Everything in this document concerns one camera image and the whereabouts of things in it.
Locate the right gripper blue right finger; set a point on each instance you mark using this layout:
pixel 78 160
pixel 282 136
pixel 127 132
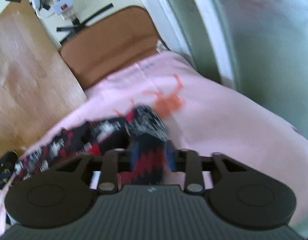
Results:
pixel 170 154

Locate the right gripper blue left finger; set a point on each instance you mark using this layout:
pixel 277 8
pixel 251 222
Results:
pixel 134 153

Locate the black red white patterned garment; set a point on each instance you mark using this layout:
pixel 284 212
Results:
pixel 141 124

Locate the pink deer print bedsheet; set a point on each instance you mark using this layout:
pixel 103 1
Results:
pixel 241 171

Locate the brown padded cushion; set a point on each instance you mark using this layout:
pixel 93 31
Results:
pixel 111 44

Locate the wood grain headboard panel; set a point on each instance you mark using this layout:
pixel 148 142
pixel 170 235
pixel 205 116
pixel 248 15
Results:
pixel 37 89

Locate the black and green folded garment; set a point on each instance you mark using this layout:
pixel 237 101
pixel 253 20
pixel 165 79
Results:
pixel 7 164

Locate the white framed frosted glass door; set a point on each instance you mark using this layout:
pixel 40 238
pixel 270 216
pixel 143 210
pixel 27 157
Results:
pixel 256 47

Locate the white power strip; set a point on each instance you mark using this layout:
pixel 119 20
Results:
pixel 64 8

